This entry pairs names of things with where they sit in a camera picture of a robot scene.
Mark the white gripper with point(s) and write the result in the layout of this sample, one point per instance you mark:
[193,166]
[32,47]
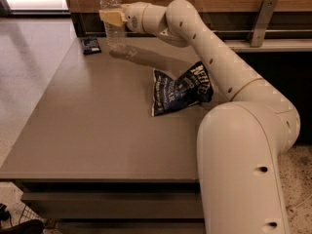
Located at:
[134,17]

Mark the clear plastic water bottle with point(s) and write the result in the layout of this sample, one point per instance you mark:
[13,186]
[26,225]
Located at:
[115,43]

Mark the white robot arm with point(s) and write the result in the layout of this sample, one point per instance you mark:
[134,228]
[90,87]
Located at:
[238,142]

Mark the dark blue rxbar wrapper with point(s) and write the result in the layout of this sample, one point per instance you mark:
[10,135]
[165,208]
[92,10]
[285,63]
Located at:
[90,45]

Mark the blue kettle chips bag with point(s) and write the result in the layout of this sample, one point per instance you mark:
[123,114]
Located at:
[194,86]

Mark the grey drawer cabinet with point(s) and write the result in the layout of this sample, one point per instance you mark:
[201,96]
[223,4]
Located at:
[94,158]

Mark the dark bag on floor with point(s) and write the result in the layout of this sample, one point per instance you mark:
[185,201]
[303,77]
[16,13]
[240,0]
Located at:
[33,226]

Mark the white power strip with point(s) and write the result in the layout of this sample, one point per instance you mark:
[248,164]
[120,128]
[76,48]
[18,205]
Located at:
[292,209]

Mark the right metal bracket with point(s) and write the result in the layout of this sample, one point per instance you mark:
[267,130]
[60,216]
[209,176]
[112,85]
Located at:
[261,23]

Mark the wire basket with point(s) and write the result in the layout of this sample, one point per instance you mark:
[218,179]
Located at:
[28,214]

